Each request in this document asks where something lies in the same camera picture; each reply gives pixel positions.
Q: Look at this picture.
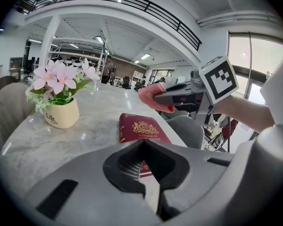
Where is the red bag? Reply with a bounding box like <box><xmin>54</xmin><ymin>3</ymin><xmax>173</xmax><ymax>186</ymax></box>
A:
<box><xmin>221</xmin><ymin>118</ymin><xmax>239</xmax><ymax>138</ymax></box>

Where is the large window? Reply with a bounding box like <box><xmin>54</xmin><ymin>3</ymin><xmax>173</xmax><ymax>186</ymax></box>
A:
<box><xmin>227</xmin><ymin>32</ymin><xmax>283</xmax><ymax>103</ymax></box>

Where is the black balcony railing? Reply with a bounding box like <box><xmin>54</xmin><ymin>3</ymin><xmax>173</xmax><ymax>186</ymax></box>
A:
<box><xmin>14</xmin><ymin>0</ymin><xmax>202</xmax><ymax>51</ymax></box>

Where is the white shelving rack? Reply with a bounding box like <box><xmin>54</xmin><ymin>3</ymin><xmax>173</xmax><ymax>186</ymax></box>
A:
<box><xmin>48</xmin><ymin>38</ymin><xmax>111</xmax><ymax>80</ymax></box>

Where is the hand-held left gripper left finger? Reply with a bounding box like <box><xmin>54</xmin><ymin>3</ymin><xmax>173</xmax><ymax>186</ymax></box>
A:
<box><xmin>23</xmin><ymin>140</ymin><xmax>161</xmax><ymax>226</ymax></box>

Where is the cream pot with pink flowers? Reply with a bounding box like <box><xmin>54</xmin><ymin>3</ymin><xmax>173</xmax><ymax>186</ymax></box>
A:
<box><xmin>25</xmin><ymin>57</ymin><xmax>101</xmax><ymax>129</ymax></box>

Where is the pink cloth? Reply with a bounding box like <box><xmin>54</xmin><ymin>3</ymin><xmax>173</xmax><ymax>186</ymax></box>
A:
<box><xmin>138</xmin><ymin>83</ymin><xmax>175</xmax><ymax>114</ymax></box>

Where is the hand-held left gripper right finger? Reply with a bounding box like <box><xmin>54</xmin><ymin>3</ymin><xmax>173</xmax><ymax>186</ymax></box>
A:
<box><xmin>145</xmin><ymin>140</ymin><xmax>234</xmax><ymax>221</ymax></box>

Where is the dark red hardcover book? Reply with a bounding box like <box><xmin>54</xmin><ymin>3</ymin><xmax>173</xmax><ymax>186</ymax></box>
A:
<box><xmin>119</xmin><ymin>113</ymin><xmax>172</xmax><ymax>178</ymax></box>

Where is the person's white speckled t-shirt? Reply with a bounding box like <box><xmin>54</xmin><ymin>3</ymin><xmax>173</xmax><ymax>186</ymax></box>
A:
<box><xmin>259</xmin><ymin>53</ymin><xmax>283</xmax><ymax>131</ymax></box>

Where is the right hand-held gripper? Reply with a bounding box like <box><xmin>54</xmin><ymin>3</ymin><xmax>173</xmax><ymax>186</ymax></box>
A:
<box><xmin>154</xmin><ymin>56</ymin><xmax>240</xmax><ymax>114</ymax></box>

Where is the grey upholstered chair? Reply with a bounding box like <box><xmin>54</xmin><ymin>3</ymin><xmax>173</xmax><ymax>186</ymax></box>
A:
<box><xmin>159</xmin><ymin>109</ymin><xmax>190</xmax><ymax>121</ymax></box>
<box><xmin>166</xmin><ymin>115</ymin><xmax>205</xmax><ymax>150</ymax></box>
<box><xmin>0</xmin><ymin>81</ymin><xmax>36</xmax><ymax>150</ymax></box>

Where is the person's right forearm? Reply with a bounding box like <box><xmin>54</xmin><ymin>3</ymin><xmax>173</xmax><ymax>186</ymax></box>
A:
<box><xmin>212</xmin><ymin>94</ymin><xmax>275</xmax><ymax>134</ymax></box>

